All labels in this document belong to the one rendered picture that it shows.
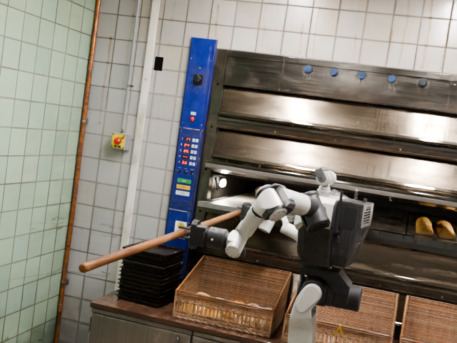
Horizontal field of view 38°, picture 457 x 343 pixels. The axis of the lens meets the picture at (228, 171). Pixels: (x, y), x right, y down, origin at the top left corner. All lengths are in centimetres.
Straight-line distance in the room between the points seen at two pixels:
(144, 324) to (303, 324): 104
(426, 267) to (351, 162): 72
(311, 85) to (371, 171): 61
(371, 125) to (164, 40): 136
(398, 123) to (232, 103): 98
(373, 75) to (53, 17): 185
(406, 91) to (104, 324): 213
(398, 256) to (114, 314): 162
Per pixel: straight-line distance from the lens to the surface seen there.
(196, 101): 408
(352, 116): 391
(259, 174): 384
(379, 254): 395
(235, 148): 402
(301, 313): 306
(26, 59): 381
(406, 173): 389
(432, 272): 394
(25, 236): 405
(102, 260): 215
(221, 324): 366
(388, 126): 389
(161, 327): 372
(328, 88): 395
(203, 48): 410
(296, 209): 267
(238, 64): 407
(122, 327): 381
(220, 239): 274
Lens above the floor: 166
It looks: 4 degrees down
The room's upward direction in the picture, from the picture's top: 8 degrees clockwise
